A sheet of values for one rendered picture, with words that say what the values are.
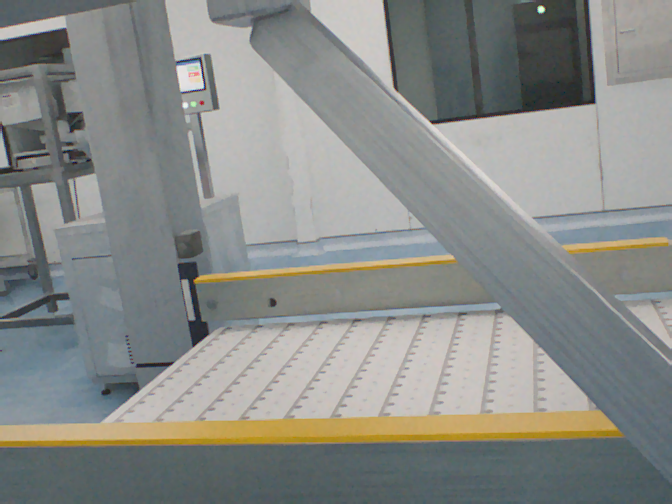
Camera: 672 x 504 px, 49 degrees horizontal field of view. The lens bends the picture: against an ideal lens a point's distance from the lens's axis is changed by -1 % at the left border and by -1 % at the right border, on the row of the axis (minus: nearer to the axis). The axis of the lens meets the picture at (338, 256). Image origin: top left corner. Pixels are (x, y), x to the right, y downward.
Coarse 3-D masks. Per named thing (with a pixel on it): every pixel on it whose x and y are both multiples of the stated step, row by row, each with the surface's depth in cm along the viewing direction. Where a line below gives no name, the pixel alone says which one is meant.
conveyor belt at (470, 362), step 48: (240, 336) 54; (288, 336) 53; (336, 336) 51; (384, 336) 50; (432, 336) 48; (480, 336) 47; (528, 336) 46; (192, 384) 46; (240, 384) 45; (288, 384) 44; (336, 384) 43; (384, 384) 42; (432, 384) 41; (480, 384) 40; (528, 384) 39
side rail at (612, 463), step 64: (0, 448) 31; (64, 448) 30; (128, 448) 30; (192, 448) 29; (256, 448) 28; (320, 448) 27; (384, 448) 27; (448, 448) 26; (512, 448) 26; (576, 448) 25
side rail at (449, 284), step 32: (576, 256) 50; (608, 256) 50; (640, 256) 49; (224, 288) 57; (256, 288) 56; (288, 288) 56; (320, 288) 55; (352, 288) 55; (384, 288) 54; (416, 288) 53; (448, 288) 53; (480, 288) 52; (608, 288) 50; (640, 288) 50; (224, 320) 58
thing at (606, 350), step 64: (256, 0) 25; (320, 64) 24; (384, 128) 23; (448, 192) 21; (512, 256) 20; (576, 320) 19; (640, 320) 18; (576, 384) 19; (640, 384) 18; (640, 448) 18
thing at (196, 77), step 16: (176, 64) 321; (192, 64) 320; (208, 64) 322; (192, 80) 321; (208, 80) 321; (192, 96) 324; (208, 96) 322; (192, 112) 325; (192, 128) 331; (208, 176) 335; (208, 192) 336
